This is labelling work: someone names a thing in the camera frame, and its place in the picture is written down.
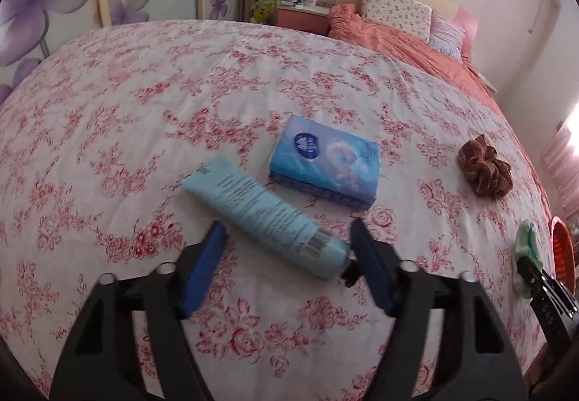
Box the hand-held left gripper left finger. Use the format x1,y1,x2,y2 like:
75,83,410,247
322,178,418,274
50,220,229,401

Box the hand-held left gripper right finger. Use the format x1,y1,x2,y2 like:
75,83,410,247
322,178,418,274
341,218,530,401

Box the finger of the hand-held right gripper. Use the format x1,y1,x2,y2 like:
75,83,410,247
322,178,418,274
529,293,579,345
516,255,579,319

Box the orange plastic basket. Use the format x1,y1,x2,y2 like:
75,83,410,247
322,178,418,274
547,216,578,290

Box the green cloth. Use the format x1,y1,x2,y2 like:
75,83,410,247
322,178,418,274
513,220,551,300

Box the light blue tube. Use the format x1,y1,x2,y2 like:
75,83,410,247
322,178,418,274
181,157,351,281

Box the pink curtain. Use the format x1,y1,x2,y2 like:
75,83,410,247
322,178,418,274
540,120,579,222

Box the blue tissue pack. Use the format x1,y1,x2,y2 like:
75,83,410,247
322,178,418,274
268,114,381,210

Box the brown scrunchie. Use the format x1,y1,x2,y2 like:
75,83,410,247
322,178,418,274
458,134,514,200

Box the pink floral bed sheet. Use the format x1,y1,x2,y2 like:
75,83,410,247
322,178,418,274
0,19,558,401

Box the beige bedside table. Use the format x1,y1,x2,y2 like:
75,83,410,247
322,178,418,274
470,70,498,94

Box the orange duvet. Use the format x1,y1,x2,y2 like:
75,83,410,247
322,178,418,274
327,3,503,113

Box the striped pillow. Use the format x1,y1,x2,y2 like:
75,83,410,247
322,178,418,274
427,12,467,63

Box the floral pillow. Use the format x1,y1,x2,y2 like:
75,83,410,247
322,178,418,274
360,0,434,43

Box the pink nightstand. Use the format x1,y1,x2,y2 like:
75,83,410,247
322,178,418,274
276,3,331,38

